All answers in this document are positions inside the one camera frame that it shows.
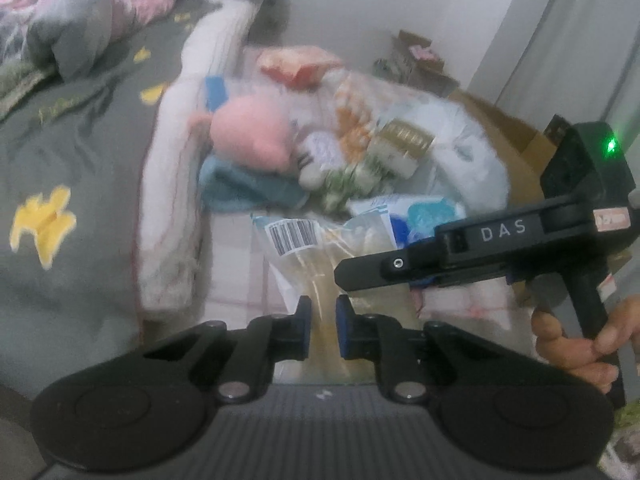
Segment clear plastic barcode bag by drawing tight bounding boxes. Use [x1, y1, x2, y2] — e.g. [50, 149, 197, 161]
[252, 209, 396, 385]

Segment person's right hand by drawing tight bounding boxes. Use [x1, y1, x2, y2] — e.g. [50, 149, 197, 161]
[530, 295, 640, 393]

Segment plaid floral mattress sheet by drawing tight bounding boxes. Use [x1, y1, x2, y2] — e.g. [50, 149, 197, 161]
[142, 46, 536, 386]

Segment blue white tissue pack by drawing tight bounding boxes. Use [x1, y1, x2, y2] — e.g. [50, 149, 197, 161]
[347, 194, 466, 248]

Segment brown cardboard box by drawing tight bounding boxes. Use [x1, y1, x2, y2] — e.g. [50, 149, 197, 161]
[448, 90, 556, 207]

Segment gold green packaged item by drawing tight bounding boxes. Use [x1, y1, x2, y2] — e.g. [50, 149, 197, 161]
[367, 119, 435, 179]

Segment white fluffy blanket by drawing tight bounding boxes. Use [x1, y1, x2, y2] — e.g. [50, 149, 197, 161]
[137, 0, 259, 321]

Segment orange white striped cloth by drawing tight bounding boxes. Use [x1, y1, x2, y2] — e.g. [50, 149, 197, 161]
[321, 68, 396, 164]

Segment blue folded towel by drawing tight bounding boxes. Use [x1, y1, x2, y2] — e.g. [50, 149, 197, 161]
[198, 155, 309, 214]

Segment pink plush toy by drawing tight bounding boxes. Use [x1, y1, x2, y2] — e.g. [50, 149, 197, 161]
[188, 94, 294, 174]

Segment pink wet wipes pack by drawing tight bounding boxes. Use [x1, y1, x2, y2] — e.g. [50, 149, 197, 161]
[256, 46, 344, 90]

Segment far open cardboard box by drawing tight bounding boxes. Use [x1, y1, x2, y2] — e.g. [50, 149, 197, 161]
[372, 29, 459, 98]

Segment grey bedsheet yellow stars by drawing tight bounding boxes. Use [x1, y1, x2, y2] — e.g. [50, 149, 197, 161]
[1, 0, 217, 398]

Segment pink patterned quilt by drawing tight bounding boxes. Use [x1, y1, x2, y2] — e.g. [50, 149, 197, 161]
[1, 0, 177, 117]

